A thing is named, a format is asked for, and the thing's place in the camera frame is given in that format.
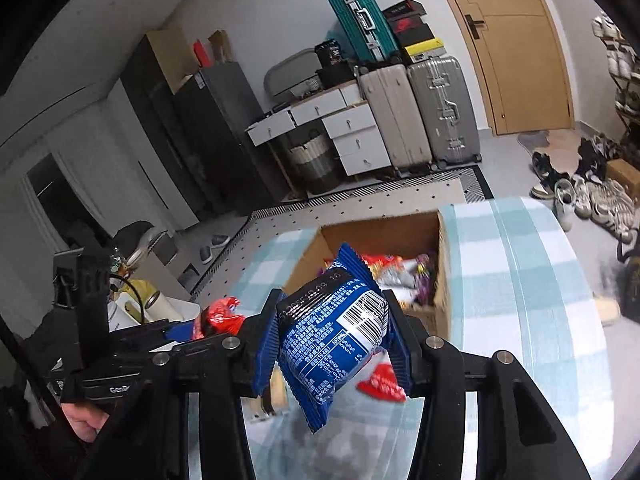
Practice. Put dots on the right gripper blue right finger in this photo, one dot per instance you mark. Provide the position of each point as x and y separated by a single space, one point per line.
395 342

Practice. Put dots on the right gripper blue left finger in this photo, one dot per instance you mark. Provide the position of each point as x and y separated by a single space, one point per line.
264 346

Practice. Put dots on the red white balloon gum bag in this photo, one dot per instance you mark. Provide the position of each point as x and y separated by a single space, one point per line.
378 381

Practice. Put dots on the red chocolate bar packet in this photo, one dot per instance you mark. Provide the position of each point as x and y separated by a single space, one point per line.
218 318

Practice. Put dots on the beige cracker packet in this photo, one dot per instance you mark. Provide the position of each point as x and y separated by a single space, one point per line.
272 402

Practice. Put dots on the blue cookie snack packet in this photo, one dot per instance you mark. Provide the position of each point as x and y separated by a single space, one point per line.
328 329

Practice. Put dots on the person's left hand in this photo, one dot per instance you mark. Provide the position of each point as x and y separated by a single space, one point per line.
85 419

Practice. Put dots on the white thermos bottle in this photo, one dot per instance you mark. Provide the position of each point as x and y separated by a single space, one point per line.
157 308

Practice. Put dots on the purple snack packet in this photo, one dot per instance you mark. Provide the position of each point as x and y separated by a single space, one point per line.
425 279

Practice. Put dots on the grey slippers pair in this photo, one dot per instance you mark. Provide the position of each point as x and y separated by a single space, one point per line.
215 242

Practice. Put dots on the dotted floor rug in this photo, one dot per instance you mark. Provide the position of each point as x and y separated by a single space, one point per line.
466 184

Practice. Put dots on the blue white checkered tablecloth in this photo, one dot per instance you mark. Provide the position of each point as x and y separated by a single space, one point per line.
515 283

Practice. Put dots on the black refrigerator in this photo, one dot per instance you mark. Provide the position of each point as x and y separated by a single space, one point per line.
216 107

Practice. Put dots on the woven laundry basket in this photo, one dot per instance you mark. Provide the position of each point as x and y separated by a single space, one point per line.
316 163

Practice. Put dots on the white drawer desk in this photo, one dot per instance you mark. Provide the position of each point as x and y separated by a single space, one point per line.
347 119

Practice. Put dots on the black tote bag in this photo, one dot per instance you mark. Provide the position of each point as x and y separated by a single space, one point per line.
630 283

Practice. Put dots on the silver hard suitcase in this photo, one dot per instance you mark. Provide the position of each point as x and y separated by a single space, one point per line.
446 109

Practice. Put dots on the beige hard suitcase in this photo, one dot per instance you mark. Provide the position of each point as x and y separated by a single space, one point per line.
397 115

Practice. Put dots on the grey oval mirror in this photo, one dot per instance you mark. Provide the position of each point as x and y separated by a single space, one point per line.
294 78

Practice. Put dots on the small brown cardboard box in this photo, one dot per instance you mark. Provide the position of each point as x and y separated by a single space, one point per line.
626 175

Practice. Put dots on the stacked shoe boxes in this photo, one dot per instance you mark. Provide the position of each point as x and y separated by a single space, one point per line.
416 41

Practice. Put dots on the wooden door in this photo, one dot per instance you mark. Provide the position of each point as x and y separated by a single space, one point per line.
519 64

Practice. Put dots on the teal hard suitcase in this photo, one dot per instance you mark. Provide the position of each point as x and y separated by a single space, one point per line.
366 29

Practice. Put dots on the wooden shoe rack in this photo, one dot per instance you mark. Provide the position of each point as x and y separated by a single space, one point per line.
623 67

